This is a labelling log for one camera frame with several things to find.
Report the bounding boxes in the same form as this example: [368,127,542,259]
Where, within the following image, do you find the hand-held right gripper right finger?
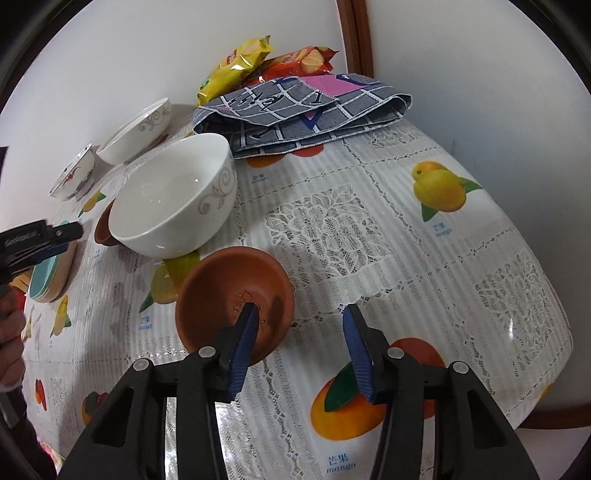
[342,302,527,480]

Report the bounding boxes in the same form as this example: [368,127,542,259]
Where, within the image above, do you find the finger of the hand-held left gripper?
[44,220,85,257]

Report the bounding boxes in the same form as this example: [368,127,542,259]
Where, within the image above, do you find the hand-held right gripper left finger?
[58,302,262,480]

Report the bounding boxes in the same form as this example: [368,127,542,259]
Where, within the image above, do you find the stack of pastel plates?
[28,220,72,296]

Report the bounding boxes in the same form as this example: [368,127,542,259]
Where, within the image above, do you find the pink square plate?
[34,237,79,304]

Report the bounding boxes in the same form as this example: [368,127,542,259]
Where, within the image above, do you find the green square plate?
[30,249,66,300]

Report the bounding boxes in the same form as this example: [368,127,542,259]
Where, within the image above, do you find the plain white bowl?
[108,133,238,259]

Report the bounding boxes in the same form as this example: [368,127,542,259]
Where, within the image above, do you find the person's left hand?
[0,286,27,389]

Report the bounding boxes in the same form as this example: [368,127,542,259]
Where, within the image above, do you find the blue fish pattern bowl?
[49,144,96,201]

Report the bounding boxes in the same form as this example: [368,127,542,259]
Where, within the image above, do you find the fruit print tablecloth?
[21,104,575,480]

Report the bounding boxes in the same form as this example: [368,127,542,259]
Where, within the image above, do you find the large white printed bowl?
[96,97,171,165]

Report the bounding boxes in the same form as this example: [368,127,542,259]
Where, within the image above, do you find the brown wooden baseboard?
[512,392,578,430]

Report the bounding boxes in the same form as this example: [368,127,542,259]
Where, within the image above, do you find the yellow chips bag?
[197,36,274,106]

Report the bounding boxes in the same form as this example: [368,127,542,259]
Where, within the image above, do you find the grey checked cloth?
[192,73,413,160]

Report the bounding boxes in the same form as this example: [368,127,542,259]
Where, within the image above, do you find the red snack bag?
[249,45,339,86]

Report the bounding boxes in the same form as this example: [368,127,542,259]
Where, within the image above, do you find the brown wooden door frame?
[336,0,374,79]

